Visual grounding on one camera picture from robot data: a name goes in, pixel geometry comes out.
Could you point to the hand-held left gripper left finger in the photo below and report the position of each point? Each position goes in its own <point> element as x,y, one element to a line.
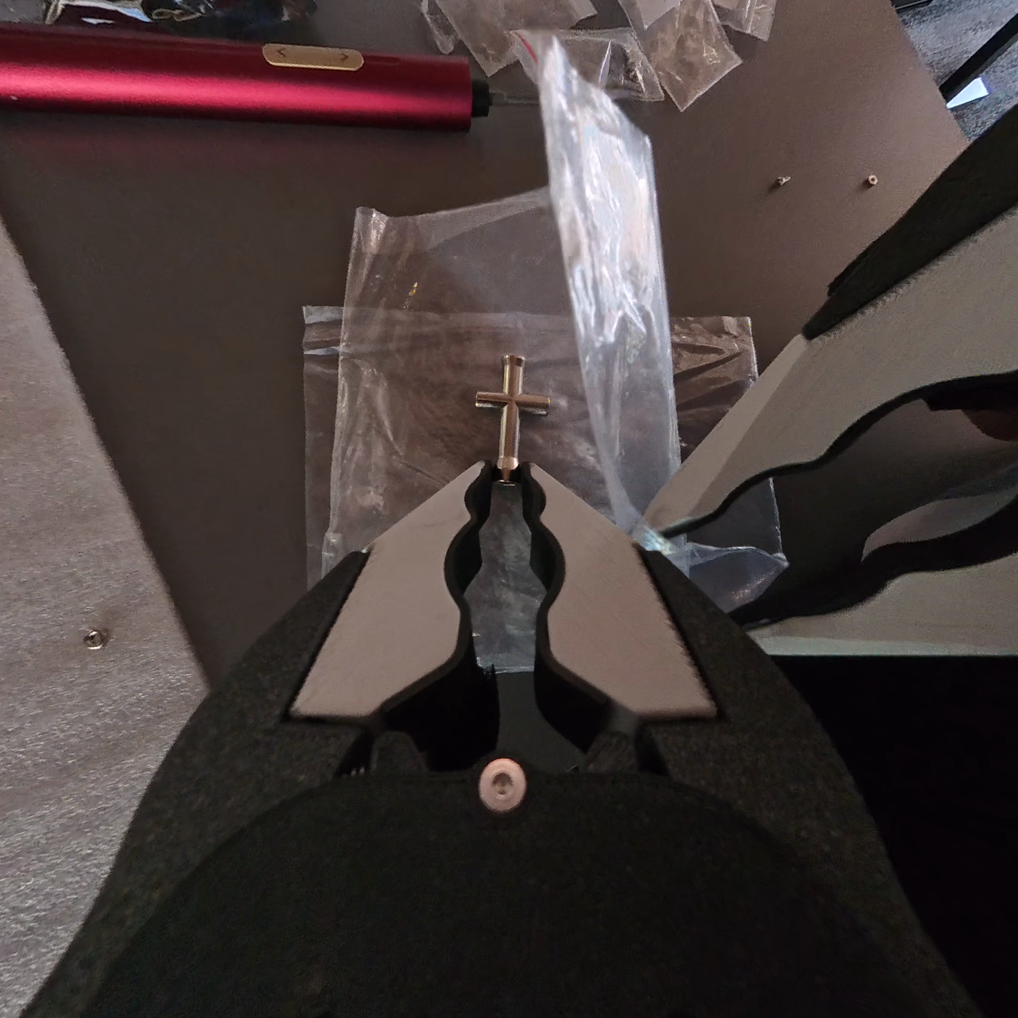
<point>382,628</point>

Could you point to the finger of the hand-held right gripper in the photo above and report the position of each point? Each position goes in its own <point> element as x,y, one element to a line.
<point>835,366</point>
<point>914,612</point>

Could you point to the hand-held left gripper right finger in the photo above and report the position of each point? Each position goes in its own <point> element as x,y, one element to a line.
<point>620,628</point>

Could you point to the large clear parts bag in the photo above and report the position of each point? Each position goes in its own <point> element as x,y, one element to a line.
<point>382,413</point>

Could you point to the clear screw bag red zip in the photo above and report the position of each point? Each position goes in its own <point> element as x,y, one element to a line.
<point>612,278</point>

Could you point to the silver cross wrench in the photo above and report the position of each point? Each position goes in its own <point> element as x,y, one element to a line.
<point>513,398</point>

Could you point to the pile of clear parts bags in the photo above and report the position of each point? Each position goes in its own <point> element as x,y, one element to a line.
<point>684,48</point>

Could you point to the white foam mat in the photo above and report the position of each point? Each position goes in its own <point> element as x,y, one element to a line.
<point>63,517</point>

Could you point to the flat clear plastic bag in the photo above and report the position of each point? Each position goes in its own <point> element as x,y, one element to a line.
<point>445,254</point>

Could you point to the red electric screwdriver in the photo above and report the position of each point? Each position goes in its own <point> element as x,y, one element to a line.
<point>199,79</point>

